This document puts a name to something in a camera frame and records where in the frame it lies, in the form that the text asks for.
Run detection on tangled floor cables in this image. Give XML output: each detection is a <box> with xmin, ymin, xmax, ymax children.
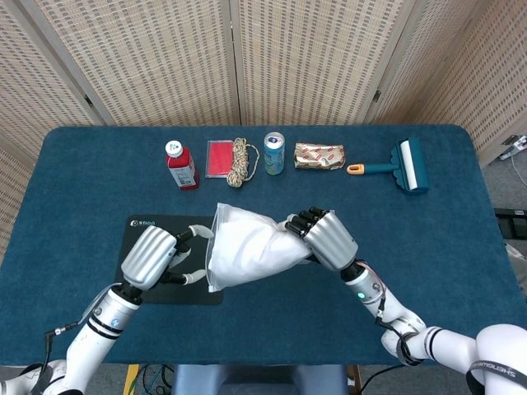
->
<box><xmin>139</xmin><ymin>364</ymin><xmax>176</xmax><ymax>395</ymax></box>

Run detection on red card in clear sleeve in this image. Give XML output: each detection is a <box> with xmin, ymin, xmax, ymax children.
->
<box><xmin>204</xmin><ymin>139</ymin><xmax>238</xmax><ymax>179</ymax></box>

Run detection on clear plastic zip bag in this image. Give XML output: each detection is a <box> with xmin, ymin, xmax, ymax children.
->
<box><xmin>204</xmin><ymin>202</ymin><xmax>314</xmax><ymax>293</ymax></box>

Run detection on red juice bottle white cap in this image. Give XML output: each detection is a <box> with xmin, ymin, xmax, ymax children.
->
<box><xmin>164</xmin><ymin>140</ymin><xmax>200</xmax><ymax>191</ymax></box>

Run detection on black mouse pad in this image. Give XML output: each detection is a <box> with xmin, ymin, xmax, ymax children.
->
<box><xmin>113</xmin><ymin>214</ymin><xmax>230</xmax><ymax>306</ymax></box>

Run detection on yellow floor strip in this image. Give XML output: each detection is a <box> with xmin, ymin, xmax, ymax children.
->
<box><xmin>123</xmin><ymin>364</ymin><xmax>141</xmax><ymax>395</ymax></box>

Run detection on white power strip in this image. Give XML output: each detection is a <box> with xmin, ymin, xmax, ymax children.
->
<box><xmin>501</xmin><ymin>134</ymin><xmax>527</xmax><ymax>151</ymax></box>

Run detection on blue felt table cover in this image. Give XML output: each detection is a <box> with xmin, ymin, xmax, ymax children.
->
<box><xmin>0</xmin><ymin>124</ymin><xmax>522</xmax><ymax>367</ymax></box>

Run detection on black box on floor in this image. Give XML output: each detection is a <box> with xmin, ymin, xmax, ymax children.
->
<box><xmin>493</xmin><ymin>207</ymin><xmax>527</xmax><ymax>239</ymax></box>

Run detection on gold foil snack package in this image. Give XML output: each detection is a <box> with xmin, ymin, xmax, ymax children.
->
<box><xmin>293</xmin><ymin>142</ymin><xmax>347</xmax><ymax>170</ymax></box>

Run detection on white floor cable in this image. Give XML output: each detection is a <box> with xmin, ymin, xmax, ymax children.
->
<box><xmin>500</xmin><ymin>147</ymin><xmax>527</xmax><ymax>186</ymax></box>

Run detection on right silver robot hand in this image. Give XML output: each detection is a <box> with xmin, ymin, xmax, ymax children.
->
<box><xmin>278</xmin><ymin>206</ymin><xmax>360</xmax><ymax>272</ymax></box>

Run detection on light blue drink can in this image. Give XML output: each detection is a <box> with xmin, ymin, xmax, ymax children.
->
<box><xmin>263</xmin><ymin>132</ymin><xmax>286</xmax><ymax>176</ymax></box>

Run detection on teal lint roller orange tip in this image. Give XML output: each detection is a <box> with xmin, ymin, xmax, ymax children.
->
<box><xmin>346</xmin><ymin>137</ymin><xmax>431</xmax><ymax>193</ymax></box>

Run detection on woven folding screen panel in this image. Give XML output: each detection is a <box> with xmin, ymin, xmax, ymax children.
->
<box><xmin>230</xmin><ymin>0</ymin><xmax>415</xmax><ymax>127</ymax></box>
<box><xmin>20</xmin><ymin>0</ymin><xmax>244</xmax><ymax>127</ymax></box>
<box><xmin>364</xmin><ymin>0</ymin><xmax>527</xmax><ymax>165</ymax></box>
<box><xmin>0</xmin><ymin>0</ymin><xmax>114</xmax><ymax>264</ymax></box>

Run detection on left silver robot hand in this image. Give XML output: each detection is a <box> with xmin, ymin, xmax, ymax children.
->
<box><xmin>120</xmin><ymin>224</ymin><xmax>215</xmax><ymax>295</ymax></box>

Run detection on beige coiled rope bundle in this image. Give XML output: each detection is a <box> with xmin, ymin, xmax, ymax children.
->
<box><xmin>226</xmin><ymin>137</ymin><xmax>261</xmax><ymax>189</ymax></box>

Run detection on blue grey robot torso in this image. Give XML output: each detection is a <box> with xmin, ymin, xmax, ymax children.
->
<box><xmin>170</xmin><ymin>364</ymin><xmax>349</xmax><ymax>395</ymax></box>

